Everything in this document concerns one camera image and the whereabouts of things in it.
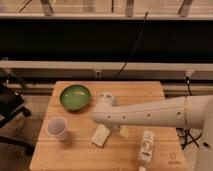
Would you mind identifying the green ceramic bowl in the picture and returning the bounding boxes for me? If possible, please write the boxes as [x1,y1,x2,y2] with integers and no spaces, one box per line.
[60,84,91,111]

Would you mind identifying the black office chair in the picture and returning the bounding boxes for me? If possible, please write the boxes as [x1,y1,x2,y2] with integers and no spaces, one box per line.
[0,68,35,155]

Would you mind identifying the black floor cables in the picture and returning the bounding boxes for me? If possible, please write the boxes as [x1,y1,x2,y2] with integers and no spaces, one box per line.
[176,127,201,151]

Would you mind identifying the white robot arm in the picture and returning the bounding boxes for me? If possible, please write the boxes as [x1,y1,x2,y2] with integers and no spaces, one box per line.
[92,92,213,171]

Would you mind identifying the white sponge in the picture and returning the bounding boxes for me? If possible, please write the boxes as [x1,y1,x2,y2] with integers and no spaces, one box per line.
[91,125,110,147]

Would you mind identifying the clear plastic cup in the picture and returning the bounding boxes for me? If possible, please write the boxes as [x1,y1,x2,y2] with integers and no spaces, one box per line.
[46,117,68,141]

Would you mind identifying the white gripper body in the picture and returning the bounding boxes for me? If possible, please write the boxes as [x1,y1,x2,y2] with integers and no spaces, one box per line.
[105,124,129,138]

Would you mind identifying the white lotion bottle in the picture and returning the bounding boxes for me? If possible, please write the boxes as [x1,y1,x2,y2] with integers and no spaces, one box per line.
[138,130,154,171]

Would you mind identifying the black hanging cable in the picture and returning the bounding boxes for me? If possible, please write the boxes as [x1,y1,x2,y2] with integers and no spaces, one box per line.
[111,10,150,81]

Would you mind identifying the white wall outlet plug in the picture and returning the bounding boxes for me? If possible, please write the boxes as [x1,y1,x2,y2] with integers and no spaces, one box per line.
[185,70,194,80]

